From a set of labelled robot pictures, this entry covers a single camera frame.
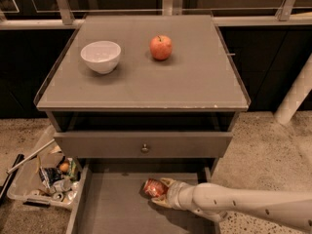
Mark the black flat bar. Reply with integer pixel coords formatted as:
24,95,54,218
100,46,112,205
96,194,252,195
0,154,24,205

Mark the grey top drawer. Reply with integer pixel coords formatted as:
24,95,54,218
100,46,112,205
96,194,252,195
54,131,232,158

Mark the dark snack bag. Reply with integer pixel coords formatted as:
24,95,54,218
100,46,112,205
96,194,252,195
39,168,62,188

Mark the white diagonal post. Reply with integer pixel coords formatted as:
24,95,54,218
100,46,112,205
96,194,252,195
274,54,312,125

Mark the red apple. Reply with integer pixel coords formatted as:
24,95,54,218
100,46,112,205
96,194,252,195
149,35,173,60

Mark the open grey middle drawer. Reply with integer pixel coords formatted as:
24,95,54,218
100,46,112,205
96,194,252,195
66,160,220,234

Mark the grey metal rod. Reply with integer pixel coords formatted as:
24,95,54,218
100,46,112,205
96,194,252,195
6,139,55,175

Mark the red coke can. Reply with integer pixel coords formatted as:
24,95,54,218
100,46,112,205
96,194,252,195
143,178,168,198

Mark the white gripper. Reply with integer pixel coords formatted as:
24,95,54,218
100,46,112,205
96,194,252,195
151,177,192,211

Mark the white ceramic bowl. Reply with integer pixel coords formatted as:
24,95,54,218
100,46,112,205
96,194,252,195
80,41,121,74

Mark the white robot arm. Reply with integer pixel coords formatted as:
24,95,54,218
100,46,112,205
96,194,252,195
143,177,312,233

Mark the round metal drawer knob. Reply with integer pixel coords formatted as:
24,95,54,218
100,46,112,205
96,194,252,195
141,144,149,153

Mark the grey drawer cabinet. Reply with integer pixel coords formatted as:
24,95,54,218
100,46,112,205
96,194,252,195
33,14,252,234

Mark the clear plastic storage bin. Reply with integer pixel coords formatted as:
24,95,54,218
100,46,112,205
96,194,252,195
7,127,80,209

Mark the metal window railing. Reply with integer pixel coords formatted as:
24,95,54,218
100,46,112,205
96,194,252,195
0,0,312,29

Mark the orange fruit in bin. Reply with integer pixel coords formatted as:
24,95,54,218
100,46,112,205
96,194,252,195
59,162,69,173

